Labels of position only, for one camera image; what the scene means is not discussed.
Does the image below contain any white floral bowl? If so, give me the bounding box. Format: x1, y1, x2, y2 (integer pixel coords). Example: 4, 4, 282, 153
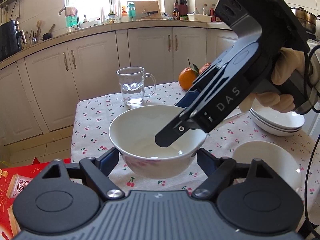
109, 105, 207, 179
233, 141, 302, 192

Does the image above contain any kitchen faucet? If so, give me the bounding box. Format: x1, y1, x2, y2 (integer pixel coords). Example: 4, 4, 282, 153
58, 6, 81, 30

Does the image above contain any gloved right hand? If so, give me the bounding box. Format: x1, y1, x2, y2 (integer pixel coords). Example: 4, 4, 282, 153
239, 48, 319, 113

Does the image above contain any orange with leaf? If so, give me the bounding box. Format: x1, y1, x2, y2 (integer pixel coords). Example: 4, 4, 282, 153
178, 59, 200, 90

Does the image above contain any bumpy orange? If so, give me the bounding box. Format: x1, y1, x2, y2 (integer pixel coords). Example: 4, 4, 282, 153
199, 62, 211, 74

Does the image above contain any glass mug with water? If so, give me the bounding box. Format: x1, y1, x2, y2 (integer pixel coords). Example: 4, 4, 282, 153
117, 67, 157, 107

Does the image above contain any cherry print tablecloth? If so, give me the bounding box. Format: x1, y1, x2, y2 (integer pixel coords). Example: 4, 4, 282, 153
71, 93, 319, 223

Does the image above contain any white rectangular tray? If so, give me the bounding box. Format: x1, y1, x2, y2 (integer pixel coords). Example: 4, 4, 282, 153
187, 14, 212, 23

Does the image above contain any knife block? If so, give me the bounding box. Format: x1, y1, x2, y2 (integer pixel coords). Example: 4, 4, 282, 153
175, 0, 188, 16

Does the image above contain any red drink carton box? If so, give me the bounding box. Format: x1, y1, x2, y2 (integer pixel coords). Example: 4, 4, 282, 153
0, 156, 73, 240

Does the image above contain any black cable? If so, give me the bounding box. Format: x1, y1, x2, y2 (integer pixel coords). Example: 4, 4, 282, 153
301, 44, 320, 239

